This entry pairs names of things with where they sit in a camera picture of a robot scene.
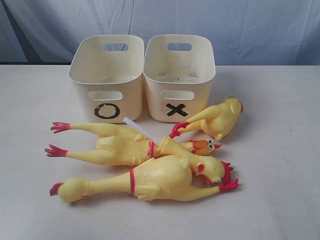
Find whole rubber chicken facing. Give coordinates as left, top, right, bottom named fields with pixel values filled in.
left=44, top=121, right=222, bottom=167
left=49, top=155, right=239, bottom=203

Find headless yellow rubber chicken body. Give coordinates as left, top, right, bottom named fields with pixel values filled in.
left=169, top=97, right=243, bottom=141

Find cream bin marked X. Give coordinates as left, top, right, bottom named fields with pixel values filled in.
left=143, top=34, right=216, bottom=123

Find cream bin marked O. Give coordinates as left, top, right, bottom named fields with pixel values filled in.
left=68, top=35, right=145, bottom=124

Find white backdrop curtain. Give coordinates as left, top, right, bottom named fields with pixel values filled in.
left=0, top=0, right=320, bottom=65

